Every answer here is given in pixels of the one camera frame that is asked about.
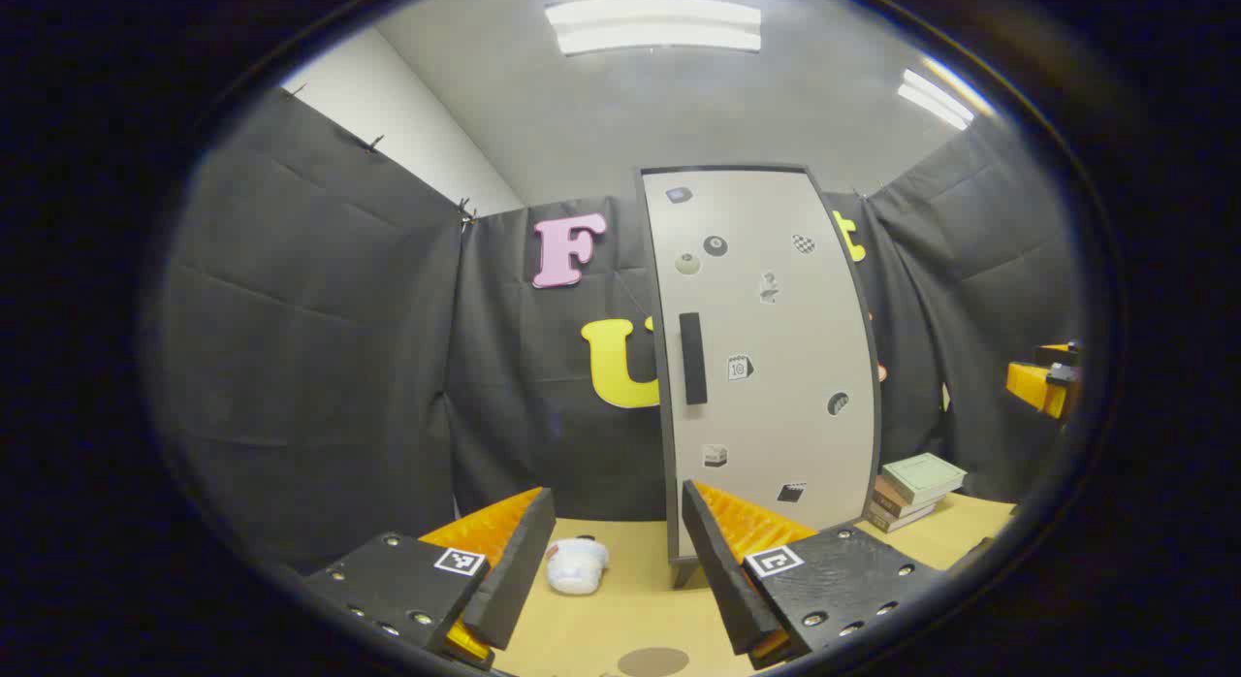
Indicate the small ceiling light panel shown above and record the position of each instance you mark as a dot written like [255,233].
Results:
[936,100]

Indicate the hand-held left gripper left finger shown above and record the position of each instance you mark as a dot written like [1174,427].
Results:
[519,570]

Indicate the white plush toy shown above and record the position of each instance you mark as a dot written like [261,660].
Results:
[577,565]

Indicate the brown book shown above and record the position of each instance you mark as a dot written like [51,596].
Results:
[887,498]

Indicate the green book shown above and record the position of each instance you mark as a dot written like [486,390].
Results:
[923,477]

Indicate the round brown coaster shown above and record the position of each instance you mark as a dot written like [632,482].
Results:
[653,662]

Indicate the light grey cabinet door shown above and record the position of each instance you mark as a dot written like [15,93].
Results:
[785,435]

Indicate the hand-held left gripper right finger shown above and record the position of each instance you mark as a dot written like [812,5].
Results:
[722,580]

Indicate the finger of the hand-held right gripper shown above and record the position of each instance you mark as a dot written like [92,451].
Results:
[1059,354]
[1037,386]

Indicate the black backdrop cloth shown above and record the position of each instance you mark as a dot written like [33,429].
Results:
[310,367]

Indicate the dark grey cabinet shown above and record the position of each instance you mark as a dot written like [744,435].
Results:
[683,568]

